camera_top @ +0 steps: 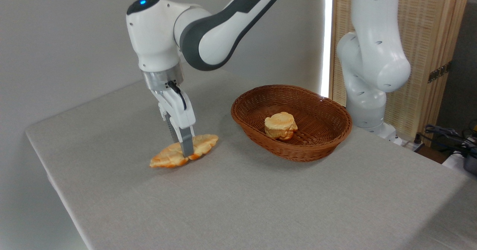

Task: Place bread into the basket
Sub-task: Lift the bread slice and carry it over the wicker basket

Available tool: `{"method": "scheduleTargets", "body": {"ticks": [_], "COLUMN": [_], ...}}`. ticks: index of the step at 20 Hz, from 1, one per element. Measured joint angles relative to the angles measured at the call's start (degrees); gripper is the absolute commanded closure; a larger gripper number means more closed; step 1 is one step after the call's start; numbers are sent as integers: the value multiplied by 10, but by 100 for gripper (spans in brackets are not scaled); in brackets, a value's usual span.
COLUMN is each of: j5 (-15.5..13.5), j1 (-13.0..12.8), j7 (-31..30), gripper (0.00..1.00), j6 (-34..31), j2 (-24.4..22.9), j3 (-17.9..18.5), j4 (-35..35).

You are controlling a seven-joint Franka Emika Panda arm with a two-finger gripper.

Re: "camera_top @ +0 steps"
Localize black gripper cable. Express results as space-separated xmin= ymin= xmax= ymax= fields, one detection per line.
xmin=167 ymin=80 xmax=187 ymax=111

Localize round golden bread roll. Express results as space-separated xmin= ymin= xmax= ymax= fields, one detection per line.
xmin=264 ymin=111 xmax=298 ymax=141

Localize white power strip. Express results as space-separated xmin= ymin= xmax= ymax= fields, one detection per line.
xmin=401 ymin=138 xmax=425 ymax=153

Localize long golden bread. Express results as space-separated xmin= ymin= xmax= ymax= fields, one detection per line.
xmin=149 ymin=134 xmax=219 ymax=168

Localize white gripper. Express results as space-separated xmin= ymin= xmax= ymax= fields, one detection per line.
xmin=150 ymin=87 xmax=196 ymax=158

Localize brown oval wicker basket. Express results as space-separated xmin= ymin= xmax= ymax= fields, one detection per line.
xmin=231 ymin=85 xmax=353 ymax=163

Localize black cable bundle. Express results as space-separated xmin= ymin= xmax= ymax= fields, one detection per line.
xmin=423 ymin=124 xmax=477 ymax=159

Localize dark metal screen hinge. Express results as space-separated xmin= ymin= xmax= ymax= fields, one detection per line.
xmin=427 ymin=61 xmax=452 ymax=83

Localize bamboo folding screen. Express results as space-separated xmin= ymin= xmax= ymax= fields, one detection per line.
xmin=330 ymin=0 xmax=472 ymax=146

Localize grey tablecloth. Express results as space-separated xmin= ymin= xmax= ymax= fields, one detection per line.
xmin=25 ymin=67 xmax=477 ymax=250

